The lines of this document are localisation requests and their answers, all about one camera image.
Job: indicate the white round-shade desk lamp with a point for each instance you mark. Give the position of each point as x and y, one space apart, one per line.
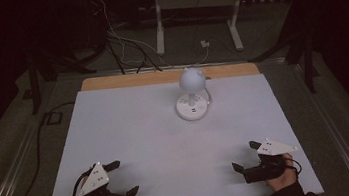
190 81

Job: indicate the wooden table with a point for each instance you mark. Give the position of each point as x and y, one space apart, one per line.
133 80

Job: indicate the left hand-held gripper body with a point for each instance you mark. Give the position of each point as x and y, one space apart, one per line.
96 180

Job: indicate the black stand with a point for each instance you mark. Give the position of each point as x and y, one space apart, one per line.
307 61
34 81

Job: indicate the white table sheet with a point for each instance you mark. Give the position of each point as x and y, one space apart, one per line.
175 151

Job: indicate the white plug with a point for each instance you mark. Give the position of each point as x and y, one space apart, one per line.
204 44

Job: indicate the white metal stand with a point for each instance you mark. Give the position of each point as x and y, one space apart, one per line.
159 29

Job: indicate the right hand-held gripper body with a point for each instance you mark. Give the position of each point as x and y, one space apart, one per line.
268 168

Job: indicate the person's right hand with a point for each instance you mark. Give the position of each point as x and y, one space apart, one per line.
285 181

